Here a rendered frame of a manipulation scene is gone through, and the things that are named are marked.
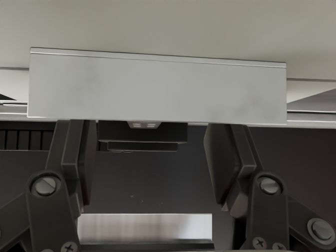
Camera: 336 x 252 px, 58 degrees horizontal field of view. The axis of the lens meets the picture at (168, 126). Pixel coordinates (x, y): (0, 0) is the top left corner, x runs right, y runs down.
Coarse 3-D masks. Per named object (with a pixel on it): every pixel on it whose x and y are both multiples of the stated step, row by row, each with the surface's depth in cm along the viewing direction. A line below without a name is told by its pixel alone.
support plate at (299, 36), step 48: (0, 0) 6; (48, 0) 6; (96, 0) 6; (144, 0) 6; (192, 0) 6; (240, 0) 6; (288, 0) 6; (0, 48) 10; (96, 48) 9; (144, 48) 9; (192, 48) 9; (240, 48) 9; (288, 48) 9; (288, 96) 17
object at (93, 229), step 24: (96, 216) 22; (120, 216) 22; (144, 216) 23; (168, 216) 23; (192, 216) 23; (96, 240) 22; (120, 240) 22; (144, 240) 23; (168, 240) 23; (192, 240) 23
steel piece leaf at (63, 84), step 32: (32, 64) 9; (64, 64) 10; (96, 64) 10; (128, 64) 10; (160, 64) 10; (192, 64) 10; (224, 64) 10; (256, 64) 10; (32, 96) 9; (64, 96) 9; (96, 96) 10; (128, 96) 10; (160, 96) 10; (192, 96) 10; (224, 96) 10; (256, 96) 10
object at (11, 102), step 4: (0, 96) 21; (4, 96) 21; (0, 100) 21; (4, 100) 21; (8, 100) 21; (12, 100) 21; (16, 100) 21; (4, 104) 23; (8, 104) 23; (12, 104) 23; (16, 104) 23; (20, 104) 23; (24, 104) 23
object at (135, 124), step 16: (112, 128) 40; (128, 128) 40; (144, 128) 40; (160, 128) 41; (176, 128) 41; (112, 144) 41; (128, 144) 41; (144, 144) 41; (160, 144) 41; (176, 144) 42
